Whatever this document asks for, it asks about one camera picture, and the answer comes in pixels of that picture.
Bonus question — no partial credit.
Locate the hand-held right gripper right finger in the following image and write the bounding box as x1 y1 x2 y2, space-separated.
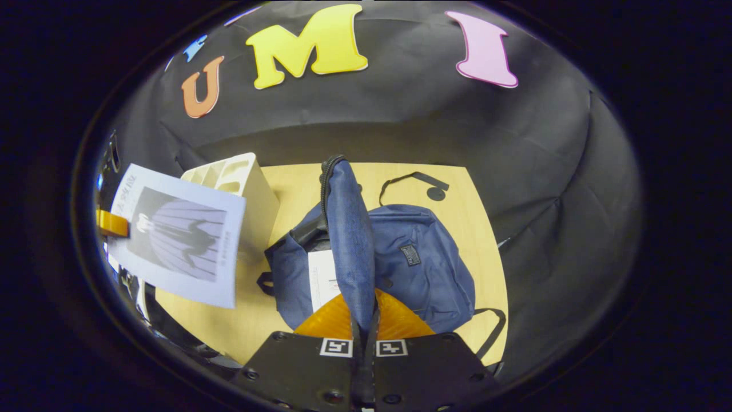
366 289 504 412

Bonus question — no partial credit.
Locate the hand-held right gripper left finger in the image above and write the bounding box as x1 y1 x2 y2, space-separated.
232 292 367 412

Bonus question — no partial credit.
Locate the grey book with dark picture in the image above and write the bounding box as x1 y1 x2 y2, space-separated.
106 163 246 310

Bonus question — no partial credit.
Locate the white cover book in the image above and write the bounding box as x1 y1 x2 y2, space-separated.
308 249 341 312

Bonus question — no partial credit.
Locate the blue schoolbag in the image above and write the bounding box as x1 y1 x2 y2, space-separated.
257 154 507 367

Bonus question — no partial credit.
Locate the white bookshelf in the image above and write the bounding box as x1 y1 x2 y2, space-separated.
180 152 281 264

